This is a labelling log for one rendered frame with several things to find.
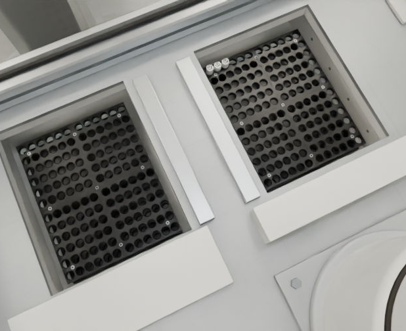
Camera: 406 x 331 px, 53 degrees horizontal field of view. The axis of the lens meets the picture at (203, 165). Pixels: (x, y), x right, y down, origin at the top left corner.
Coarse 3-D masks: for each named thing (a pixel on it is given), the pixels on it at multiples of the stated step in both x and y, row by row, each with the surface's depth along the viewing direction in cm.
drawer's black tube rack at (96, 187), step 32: (96, 128) 63; (128, 128) 67; (32, 160) 62; (64, 160) 62; (96, 160) 62; (128, 160) 62; (64, 192) 61; (96, 192) 61; (128, 192) 64; (160, 192) 64; (64, 224) 62; (96, 224) 63; (128, 224) 63; (160, 224) 60; (64, 256) 58; (96, 256) 58; (128, 256) 61
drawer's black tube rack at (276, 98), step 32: (256, 64) 67; (288, 64) 67; (224, 96) 65; (256, 96) 65; (288, 96) 65; (320, 96) 69; (256, 128) 64; (288, 128) 64; (320, 128) 64; (256, 160) 65; (288, 160) 66; (320, 160) 66
